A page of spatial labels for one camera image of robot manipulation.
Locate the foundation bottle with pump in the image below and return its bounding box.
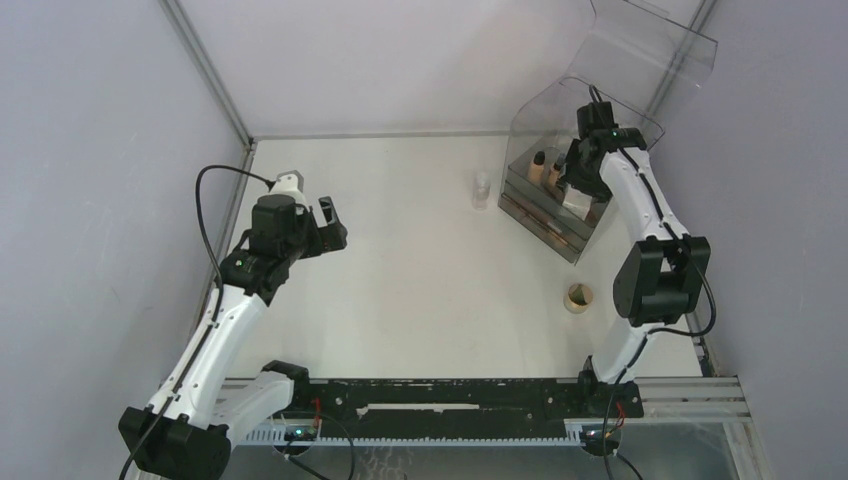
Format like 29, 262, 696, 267
543, 154, 565, 197

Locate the white cube box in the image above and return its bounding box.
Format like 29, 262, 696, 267
562, 185, 598, 226

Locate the square foundation bottle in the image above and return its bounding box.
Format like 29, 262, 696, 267
527, 151, 546, 186

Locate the clear acrylic organizer box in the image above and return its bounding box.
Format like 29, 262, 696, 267
498, 1, 718, 263

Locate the gold round jar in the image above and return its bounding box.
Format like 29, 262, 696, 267
563, 283, 594, 315

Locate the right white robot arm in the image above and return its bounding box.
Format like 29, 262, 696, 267
557, 100, 711, 416

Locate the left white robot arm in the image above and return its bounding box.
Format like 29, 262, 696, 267
118, 193, 347, 479

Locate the clear plastic bottle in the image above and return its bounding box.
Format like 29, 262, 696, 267
472, 171, 491, 210

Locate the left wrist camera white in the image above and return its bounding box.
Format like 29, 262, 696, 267
270, 170, 307, 205

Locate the black mounting rail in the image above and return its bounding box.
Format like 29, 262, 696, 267
284, 378, 645, 441

